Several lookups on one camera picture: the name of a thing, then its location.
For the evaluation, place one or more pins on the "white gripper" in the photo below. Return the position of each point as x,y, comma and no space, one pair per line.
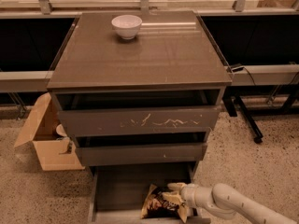
189,192

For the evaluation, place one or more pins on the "brown chip bag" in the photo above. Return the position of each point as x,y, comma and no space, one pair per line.
156,206

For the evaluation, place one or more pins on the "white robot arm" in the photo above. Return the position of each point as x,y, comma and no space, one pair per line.
224,202

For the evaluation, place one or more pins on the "middle drawer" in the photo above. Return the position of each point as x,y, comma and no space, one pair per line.
141,148

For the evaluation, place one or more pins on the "open bottom drawer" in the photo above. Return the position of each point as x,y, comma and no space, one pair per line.
120,190

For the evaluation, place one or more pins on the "dark brown drawer cabinet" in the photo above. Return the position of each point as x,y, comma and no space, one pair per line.
171,52

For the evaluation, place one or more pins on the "top drawer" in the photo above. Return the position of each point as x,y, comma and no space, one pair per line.
137,112

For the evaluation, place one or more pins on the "black wheeled stand leg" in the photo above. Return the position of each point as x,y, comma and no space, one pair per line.
230,102

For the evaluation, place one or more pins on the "open cardboard box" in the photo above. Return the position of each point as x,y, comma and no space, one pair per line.
55,153

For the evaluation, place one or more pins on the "white cup in box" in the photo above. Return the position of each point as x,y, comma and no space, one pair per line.
60,130

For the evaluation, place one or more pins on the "white ceramic bowl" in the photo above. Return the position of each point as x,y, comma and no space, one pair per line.
126,26

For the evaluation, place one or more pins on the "black power adapter with cable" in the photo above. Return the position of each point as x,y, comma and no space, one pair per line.
240,67

